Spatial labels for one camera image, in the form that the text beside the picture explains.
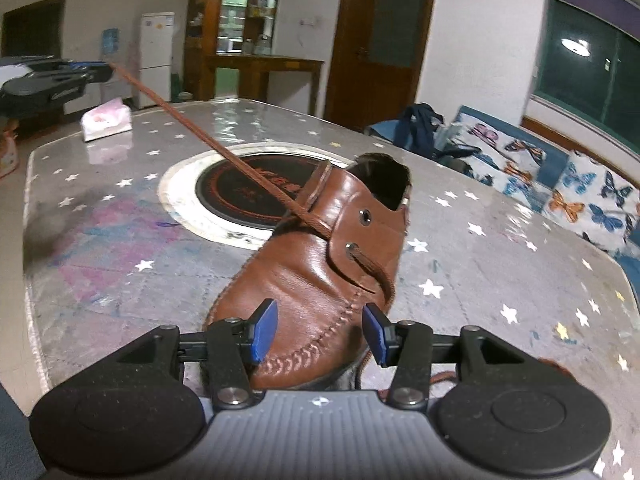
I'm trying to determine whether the black induction cooktop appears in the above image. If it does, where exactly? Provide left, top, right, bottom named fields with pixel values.
left=195, top=154, right=320, bottom=229

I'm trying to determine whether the pink tissue pack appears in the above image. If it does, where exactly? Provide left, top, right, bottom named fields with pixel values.
left=80, top=98, right=132, bottom=143

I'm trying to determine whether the blue sofa bench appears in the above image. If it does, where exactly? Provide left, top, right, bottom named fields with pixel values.
left=366, top=104, right=640, bottom=294

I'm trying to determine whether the brown wooden door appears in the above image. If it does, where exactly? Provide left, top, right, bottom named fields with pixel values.
left=323, top=0, right=433, bottom=131

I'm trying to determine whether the dark window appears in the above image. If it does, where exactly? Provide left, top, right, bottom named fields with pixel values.
left=534, top=0, right=639, bottom=152

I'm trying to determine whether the brown shoelace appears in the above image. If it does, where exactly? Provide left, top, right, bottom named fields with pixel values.
left=106, top=62, right=459, bottom=386

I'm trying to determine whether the wooden side table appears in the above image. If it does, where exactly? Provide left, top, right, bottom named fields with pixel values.
left=205, top=54, right=323, bottom=116

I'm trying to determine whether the butterfly print pillow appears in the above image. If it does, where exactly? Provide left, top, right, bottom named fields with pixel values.
left=448, top=114, right=547, bottom=205
left=541, top=152, right=639, bottom=254

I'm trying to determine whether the wooden shelf cabinet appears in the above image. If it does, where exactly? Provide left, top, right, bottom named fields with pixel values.
left=182, top=0, right=278, bottom=100

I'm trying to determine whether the dark blue bag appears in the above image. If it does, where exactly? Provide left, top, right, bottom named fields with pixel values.
left=392, top=103, right=480, bottom=162

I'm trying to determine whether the brown leather shoe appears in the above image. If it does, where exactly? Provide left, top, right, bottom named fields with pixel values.
left=200, top=153, right=412, bottom=392

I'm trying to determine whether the white refrigerator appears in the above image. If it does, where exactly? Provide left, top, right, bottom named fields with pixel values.
left=139, top=12, right=175, bottom=101

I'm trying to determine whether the water dispenser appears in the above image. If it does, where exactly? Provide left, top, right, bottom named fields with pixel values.
left=100, top=27, right=119, bottom=103

